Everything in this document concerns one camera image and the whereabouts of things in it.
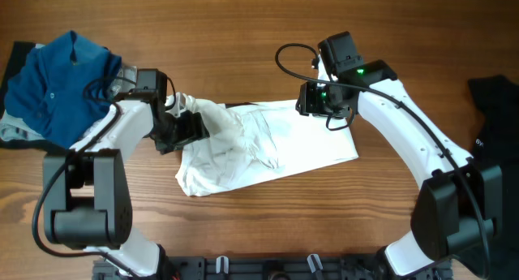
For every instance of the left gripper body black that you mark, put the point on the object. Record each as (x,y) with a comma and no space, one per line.
(179,131)

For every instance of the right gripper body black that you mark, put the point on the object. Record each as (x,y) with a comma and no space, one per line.
(305,100)

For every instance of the white t-shirt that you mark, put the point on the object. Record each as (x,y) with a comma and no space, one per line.
(255,143)

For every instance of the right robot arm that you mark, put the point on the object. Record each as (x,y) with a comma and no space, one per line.
(458,211)

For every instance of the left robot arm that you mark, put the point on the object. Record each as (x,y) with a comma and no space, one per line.
(85,206)

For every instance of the blue polo shirt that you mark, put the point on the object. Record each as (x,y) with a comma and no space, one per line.
(47,93)

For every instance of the light grey folded garment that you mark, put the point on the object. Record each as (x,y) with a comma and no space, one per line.
(129,75)

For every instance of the black garment right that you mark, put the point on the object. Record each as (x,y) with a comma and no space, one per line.
(496,97)

